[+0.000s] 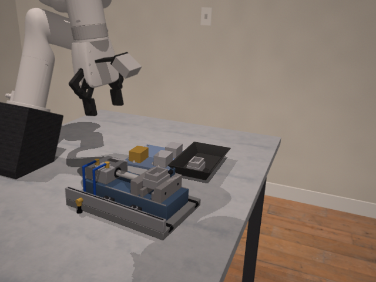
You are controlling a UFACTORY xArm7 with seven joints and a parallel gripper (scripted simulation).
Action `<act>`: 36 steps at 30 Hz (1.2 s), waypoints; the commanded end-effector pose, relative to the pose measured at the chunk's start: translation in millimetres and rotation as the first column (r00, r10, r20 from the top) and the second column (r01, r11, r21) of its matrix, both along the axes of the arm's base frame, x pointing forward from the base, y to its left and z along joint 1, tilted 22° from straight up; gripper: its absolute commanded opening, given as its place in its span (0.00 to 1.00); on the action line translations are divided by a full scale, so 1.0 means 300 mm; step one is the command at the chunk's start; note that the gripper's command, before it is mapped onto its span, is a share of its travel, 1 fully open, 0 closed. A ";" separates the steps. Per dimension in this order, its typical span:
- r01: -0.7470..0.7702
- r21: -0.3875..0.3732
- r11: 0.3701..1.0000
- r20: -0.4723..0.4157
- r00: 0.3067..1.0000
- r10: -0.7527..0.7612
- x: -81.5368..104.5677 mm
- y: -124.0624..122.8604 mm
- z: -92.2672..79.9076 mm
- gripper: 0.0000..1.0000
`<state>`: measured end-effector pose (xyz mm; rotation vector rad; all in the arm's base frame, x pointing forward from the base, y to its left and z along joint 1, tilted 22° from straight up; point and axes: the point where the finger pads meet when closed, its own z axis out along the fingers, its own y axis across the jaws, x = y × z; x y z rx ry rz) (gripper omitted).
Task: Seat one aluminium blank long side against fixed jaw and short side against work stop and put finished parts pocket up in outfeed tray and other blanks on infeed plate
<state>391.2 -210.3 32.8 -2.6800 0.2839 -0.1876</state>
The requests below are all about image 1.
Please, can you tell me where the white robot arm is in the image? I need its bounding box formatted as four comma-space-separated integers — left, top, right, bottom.
5, 0, 142, 112

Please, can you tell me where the yellow-brown block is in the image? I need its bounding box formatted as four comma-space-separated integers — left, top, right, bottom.
129, 146, 149, 163

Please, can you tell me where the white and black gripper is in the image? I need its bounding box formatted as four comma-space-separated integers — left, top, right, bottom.
69, 37, 124, 116

